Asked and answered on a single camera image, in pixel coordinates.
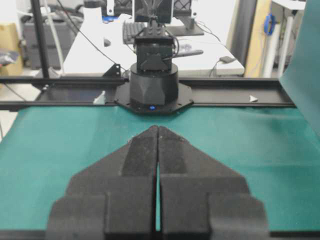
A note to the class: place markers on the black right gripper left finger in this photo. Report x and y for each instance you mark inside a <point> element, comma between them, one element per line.
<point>112,199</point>

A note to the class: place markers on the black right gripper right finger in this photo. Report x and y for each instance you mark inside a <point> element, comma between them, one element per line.
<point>203,199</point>

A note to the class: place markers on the green table cloth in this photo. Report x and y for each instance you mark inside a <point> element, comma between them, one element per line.
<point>276,149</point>

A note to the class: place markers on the black keyboard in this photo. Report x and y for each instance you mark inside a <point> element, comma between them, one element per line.
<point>130,30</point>

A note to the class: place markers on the computer monitor with stand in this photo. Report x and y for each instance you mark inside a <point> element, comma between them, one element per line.
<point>179,16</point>

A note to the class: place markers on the cardboard box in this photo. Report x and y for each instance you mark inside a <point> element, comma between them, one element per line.
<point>9,42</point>

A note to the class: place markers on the black vertical pole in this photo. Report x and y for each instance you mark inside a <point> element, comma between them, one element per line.
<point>40,36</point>

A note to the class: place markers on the black aluminium frame rail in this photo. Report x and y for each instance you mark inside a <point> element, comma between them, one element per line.
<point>76,91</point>

